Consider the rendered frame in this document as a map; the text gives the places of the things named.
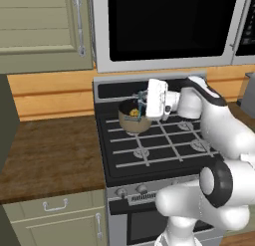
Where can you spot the beige cooking pot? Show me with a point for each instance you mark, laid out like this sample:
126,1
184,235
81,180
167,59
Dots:
132,125

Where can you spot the dark olive tall cabinet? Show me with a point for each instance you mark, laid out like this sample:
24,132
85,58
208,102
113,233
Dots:
7,117

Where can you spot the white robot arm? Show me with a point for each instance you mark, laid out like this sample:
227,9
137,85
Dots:
219,130

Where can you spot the round steel stove knob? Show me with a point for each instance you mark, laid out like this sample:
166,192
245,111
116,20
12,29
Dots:
142,189
121,192

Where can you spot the black and steel stove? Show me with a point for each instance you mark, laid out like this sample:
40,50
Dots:
156,150

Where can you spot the steel oven door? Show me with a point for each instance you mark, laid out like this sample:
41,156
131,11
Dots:
139,223

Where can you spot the grey toaster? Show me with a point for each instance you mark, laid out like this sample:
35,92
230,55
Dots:
249,94

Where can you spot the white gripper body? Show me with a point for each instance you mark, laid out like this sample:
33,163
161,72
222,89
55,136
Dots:
156,99

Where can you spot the olive green drawer front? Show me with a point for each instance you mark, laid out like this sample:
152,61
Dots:
79,203

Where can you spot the steel microwave oven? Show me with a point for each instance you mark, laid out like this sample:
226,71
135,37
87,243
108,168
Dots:
166,24

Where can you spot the yellow squash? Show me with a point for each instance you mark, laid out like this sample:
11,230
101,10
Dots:
134,113

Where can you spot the olive green base cupboard door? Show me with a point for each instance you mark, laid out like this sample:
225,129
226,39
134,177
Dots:
59,231

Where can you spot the teal spatula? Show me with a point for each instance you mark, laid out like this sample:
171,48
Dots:
143,108

